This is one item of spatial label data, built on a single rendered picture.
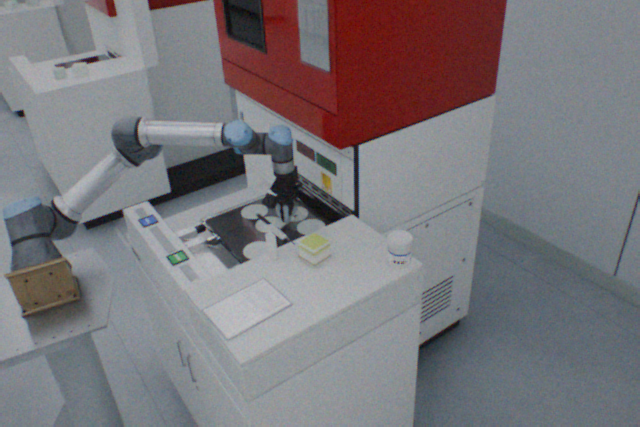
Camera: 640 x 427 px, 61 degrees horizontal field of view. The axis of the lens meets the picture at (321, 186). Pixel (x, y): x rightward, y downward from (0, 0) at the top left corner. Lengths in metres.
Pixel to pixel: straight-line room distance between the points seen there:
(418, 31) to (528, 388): 1.63
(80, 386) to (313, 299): 0.99
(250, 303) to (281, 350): 0.17
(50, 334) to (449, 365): 1.69
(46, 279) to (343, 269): 0.92
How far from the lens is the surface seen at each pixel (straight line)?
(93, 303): 1.94
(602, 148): 2.99
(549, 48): 3.01
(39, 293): 1.95
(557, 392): 2.71
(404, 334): 1.81
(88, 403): 2.26
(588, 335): 3.01
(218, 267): 1.84
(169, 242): 1.87
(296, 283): 1.61
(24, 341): 1.91
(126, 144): 1.84
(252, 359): 1.43
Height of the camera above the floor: 2.01
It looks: 31 degrees down
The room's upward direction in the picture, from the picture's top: 3 degrees counter-clockwise
